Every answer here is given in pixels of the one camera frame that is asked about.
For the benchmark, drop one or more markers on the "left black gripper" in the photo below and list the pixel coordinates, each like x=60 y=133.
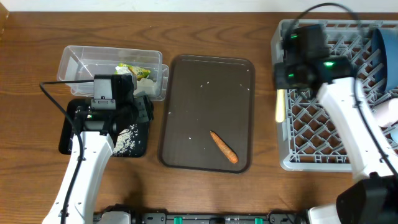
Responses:
x=145 y=112

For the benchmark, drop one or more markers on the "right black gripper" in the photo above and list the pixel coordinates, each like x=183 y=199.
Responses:
x=280 y=71

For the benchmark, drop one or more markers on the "cream plastic spoon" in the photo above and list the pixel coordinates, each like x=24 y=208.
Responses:
x=280 y=106

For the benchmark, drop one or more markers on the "white tissue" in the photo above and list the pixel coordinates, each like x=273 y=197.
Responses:
x=144 y=86

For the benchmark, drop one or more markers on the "yellow green snack wrapper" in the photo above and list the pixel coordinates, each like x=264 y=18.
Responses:
x=139 y=72

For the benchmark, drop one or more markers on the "dark blue plate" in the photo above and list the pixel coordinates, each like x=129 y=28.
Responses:
x=385 y=40

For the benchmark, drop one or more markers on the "pink cup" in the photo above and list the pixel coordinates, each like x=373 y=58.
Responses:
x=386 y=113

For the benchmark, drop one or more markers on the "light blue cup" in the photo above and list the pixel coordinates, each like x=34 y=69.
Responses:
x=394 y=135

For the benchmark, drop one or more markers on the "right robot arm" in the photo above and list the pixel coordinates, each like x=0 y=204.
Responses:
x=373 y=197

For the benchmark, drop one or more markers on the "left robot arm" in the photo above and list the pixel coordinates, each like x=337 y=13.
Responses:
x=111 y=123

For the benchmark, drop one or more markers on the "grey dishwasher rack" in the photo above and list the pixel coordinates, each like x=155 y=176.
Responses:
x=308 y=140

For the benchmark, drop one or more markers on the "spilled white rice pile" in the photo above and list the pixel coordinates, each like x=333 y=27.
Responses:
x=129 y=142

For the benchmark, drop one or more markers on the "black tray bin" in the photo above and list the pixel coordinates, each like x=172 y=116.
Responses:
x=65 y=143

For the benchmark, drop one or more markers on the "clear plastic bin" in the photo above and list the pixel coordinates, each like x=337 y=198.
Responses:
x=84 y=62

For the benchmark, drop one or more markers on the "dark brown serving tray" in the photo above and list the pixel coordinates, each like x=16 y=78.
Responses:
x=208 y=94

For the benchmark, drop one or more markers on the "orange carrot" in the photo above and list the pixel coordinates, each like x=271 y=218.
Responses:
x=224 y=148

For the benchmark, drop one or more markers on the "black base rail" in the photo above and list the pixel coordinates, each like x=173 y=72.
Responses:
x=217 y=219

